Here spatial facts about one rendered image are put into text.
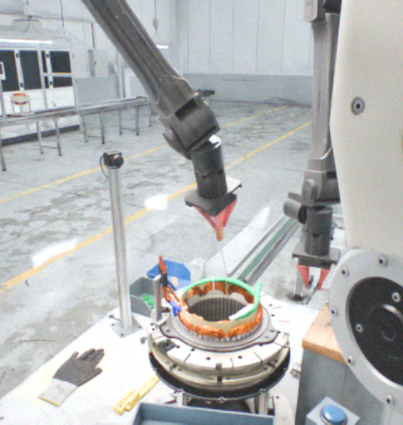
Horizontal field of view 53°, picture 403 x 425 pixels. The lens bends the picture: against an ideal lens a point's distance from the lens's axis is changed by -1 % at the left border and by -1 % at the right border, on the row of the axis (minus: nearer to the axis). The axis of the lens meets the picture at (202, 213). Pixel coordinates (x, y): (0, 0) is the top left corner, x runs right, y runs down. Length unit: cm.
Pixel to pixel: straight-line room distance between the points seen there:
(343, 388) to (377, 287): 65
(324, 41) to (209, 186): 38
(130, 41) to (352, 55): 40
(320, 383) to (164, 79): 75
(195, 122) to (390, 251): 40
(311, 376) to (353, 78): 81
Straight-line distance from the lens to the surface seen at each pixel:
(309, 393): 107
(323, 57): 91
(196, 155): 72
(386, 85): 31
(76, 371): 132
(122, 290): 139
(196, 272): 101
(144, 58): 66
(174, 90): 67
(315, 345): 98
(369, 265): 39
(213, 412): 81
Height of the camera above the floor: 165
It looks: 21 degrees down
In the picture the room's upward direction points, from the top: straight up
